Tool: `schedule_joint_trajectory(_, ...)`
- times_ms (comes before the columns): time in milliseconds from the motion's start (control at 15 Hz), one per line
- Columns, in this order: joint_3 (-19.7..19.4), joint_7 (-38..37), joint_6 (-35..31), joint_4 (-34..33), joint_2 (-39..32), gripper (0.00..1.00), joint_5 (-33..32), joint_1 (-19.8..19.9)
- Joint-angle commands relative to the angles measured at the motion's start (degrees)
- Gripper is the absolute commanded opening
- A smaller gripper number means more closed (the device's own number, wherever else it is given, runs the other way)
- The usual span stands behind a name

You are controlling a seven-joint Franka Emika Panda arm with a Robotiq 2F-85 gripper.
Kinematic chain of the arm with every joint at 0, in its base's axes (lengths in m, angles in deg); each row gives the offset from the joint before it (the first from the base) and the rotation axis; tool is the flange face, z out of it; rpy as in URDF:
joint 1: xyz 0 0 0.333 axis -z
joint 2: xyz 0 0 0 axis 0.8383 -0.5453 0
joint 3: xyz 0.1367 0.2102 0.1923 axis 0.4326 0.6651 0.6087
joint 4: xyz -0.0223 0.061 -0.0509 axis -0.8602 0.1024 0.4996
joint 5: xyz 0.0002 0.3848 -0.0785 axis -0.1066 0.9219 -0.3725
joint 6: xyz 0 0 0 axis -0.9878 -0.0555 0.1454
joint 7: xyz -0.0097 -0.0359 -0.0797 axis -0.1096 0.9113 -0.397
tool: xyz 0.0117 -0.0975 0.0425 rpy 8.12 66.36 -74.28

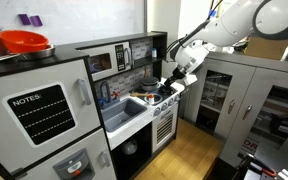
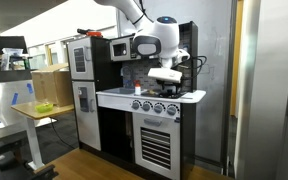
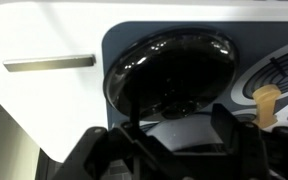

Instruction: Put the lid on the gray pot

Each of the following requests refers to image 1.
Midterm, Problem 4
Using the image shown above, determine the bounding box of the orange plastic bowl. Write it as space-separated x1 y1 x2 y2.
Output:
0 30 50 55

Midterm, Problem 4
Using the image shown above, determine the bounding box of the round metal bowl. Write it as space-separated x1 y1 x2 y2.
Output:
121 139 139 156

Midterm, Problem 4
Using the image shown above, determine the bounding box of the toy kitchen play set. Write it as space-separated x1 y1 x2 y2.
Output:
0 30 187 180

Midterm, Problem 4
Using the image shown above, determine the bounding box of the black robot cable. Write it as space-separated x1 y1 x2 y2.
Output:
209 0 224 16
165 19 212 56

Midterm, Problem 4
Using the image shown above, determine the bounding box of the white toy oven door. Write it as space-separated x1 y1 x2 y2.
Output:
151 108 179 154

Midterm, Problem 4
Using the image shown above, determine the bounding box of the gray storage cabinet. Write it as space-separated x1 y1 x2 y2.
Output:
183 49 288 170

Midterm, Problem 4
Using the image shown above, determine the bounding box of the purple magnet block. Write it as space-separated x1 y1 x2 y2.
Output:
18 13 32 26
29 15 44 28

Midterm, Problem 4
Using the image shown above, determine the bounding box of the whiteboard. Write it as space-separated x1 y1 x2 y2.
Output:
0 0 149 46

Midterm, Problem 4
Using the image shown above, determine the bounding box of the gray toy faucet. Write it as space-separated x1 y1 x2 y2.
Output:
99 80 113 105

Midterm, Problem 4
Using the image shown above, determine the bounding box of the gray freezer door with dispenser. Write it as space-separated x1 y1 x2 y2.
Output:
12 128 118 180

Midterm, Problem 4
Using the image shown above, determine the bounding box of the cardboard box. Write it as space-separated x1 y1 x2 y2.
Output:
244 35 288 61

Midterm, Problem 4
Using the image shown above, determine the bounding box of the silver cabinet door handle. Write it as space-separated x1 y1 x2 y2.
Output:
242 104 253 121
227 99 237 115

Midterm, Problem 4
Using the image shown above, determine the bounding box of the red lettered cabinet sticker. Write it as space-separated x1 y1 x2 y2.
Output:
242 138 260 155

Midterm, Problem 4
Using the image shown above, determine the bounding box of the gray toy pot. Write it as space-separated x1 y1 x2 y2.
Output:
140 76 161 92

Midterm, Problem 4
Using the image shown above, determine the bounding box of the gray toy sink basin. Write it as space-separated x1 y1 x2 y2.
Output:
101 98 148 133

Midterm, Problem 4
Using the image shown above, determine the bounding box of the toy microwave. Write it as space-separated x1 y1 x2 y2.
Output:
80 41 134 83

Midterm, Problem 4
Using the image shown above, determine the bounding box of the silver metal pan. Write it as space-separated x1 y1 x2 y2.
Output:
8 44 57 62

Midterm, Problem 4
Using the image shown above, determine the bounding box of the black and orange clamp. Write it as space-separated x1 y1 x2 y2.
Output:
237 153 279 180

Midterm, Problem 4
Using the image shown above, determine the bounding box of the wooden spoon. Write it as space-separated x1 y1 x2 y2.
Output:
129 92 155 99

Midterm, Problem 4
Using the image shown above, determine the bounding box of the toy refrigerator with notes board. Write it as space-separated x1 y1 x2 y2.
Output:
0 59 102 174

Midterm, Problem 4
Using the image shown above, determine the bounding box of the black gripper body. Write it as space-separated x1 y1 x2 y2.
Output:
171 67 187 83

